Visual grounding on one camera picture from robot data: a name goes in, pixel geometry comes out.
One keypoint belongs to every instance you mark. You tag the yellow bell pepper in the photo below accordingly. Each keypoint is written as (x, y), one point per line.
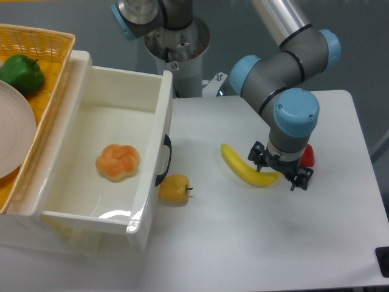
(175, 189)

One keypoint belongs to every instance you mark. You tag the red bell pepper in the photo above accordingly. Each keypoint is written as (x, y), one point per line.
(308, 158)

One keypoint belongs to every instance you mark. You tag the white metal mounting bracket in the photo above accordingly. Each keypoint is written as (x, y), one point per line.
(219, 85)

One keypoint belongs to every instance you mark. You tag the black corner object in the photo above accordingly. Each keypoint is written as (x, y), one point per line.
(382, 255)

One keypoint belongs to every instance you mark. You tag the white drawer cabinet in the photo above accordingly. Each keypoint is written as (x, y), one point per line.
(23, 223)

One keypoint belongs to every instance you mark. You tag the yellow woven basket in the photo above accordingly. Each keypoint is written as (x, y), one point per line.
(52, 49)

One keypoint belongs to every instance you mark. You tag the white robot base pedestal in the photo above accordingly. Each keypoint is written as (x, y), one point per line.
(181, 52)

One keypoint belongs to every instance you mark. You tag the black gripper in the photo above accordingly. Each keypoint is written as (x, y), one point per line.
(270, 156)

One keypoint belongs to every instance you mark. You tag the yellow banana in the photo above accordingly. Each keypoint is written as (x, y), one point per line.
(245, 171)

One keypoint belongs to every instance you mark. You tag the green bell pepper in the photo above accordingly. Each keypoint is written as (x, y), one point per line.
(22, 73)

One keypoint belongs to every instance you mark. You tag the orange knotted bread roll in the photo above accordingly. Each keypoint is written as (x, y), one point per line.
(117, 162)

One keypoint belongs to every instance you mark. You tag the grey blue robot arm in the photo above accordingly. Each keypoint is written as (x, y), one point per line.
(271, 87)

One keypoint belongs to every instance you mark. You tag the beige plate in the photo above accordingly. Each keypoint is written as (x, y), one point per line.
(18, 128)

